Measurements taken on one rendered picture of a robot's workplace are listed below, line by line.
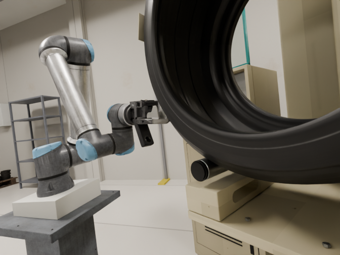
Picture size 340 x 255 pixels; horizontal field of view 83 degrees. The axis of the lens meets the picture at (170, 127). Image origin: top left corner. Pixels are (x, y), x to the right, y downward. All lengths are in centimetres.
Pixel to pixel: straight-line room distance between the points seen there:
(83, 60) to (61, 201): 72
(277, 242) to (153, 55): 42
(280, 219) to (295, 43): 49
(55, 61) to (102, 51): 319
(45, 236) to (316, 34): 120
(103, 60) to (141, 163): 209
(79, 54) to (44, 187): 72
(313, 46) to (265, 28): 273
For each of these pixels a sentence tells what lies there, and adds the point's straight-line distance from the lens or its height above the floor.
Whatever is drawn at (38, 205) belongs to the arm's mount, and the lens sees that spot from 124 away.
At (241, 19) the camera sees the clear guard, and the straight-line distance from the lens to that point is 125.
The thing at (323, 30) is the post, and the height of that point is 121.
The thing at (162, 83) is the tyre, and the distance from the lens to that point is 42.
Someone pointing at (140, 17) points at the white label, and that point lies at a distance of 54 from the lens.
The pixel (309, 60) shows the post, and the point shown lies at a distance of 69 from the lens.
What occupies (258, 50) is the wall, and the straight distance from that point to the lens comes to 330.
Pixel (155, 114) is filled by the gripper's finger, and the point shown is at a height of 104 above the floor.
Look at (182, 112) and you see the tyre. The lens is 38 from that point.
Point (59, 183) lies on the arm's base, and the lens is 125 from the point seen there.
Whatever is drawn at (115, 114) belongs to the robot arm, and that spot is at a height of 106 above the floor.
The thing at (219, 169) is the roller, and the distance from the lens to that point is 44.
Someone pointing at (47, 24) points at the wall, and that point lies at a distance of 535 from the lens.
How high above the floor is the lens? 101
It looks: 2 degrees down
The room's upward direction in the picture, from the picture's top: 6 degrees counter-clockwise
